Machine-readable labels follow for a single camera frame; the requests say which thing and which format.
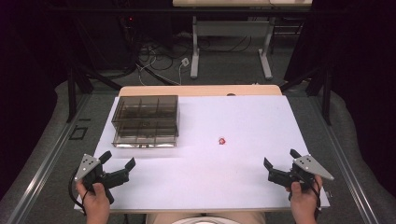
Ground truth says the person's beige clothing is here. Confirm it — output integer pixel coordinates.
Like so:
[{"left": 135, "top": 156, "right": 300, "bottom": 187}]
[{"left": 145, "top": 211, "right": 268, "bottom": 224}]

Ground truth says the person's left hand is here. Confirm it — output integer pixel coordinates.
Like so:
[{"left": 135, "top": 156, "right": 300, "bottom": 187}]
[{"left": 76, "top": 181, "right": 111, "bottom": 217}]

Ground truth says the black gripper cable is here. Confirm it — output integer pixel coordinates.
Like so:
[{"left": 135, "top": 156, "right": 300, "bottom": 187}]
[
  {"left": 67, "top": 169, "right": 89, "bottom": 217},
  {"left": 292, "top": 169, "right": 323, "bottom": 220}
]

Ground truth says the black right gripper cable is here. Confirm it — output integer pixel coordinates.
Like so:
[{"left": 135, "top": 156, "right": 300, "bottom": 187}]
[{"left": 292, "top": 169, "right": 323, "bottom": 220}]

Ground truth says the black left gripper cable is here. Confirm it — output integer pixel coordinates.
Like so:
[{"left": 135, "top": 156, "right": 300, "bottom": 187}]
[{"left": 67, "top": 169, "right": 89, "bottom": 217}]

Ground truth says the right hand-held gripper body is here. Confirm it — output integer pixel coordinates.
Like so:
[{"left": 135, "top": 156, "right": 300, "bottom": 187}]
[{"left": 267, "top": 154, "right": 335, "bottom": 202}]

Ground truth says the transparent brown drawer organizer box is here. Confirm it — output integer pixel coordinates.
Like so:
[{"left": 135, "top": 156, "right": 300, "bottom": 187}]
[{"left": 110, "top": 94, "right": 181, "bottom": 149}]

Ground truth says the tangle of black floor cables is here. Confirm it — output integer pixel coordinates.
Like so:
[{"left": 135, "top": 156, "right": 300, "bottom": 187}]
[{"left": 134, "top": 32, "right": 253, "bottom": 72}]

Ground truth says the white cable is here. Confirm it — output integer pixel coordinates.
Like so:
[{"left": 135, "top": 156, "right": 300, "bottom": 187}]
[{"left": 135, "top": 46, "right": 188, "bottom": 87}]

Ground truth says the grey metal floor rail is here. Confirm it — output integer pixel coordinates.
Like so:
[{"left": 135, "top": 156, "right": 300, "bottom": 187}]
[
  {"left": 5, "top": 92, "right": 92, "bottom": 224},
  {"left": 311, "top": 95, "right": 381, "bottom": 224}
]

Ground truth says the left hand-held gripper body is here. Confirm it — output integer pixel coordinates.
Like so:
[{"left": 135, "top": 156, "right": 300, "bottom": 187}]
[{"left": 74, "top": 153, "right": 131, "bottom": 205}]

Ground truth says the person's right hand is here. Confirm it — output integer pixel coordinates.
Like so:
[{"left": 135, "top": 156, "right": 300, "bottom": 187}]
[{"left": 285, "top": 175, "right": 324, "bottom": 217}]

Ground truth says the white metal desk frame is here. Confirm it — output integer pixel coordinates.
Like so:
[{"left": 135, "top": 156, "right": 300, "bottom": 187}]
[{"left": 190, "top": 15, "right": 276, "bottom": 80}]

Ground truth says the dark device with red light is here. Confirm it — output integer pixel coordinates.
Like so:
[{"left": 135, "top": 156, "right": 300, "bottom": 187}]
[{"left": 120, "top": 13, "right": 138, "bottom": 38}]

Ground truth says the black metal stand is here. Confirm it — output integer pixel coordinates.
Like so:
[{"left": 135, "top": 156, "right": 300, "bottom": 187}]
[
  {"left": 279, "top": 66, "right": 332, "bottom": 127},
  {"left": 65, "top": 18, "right": 123, "bottom": 124}
]

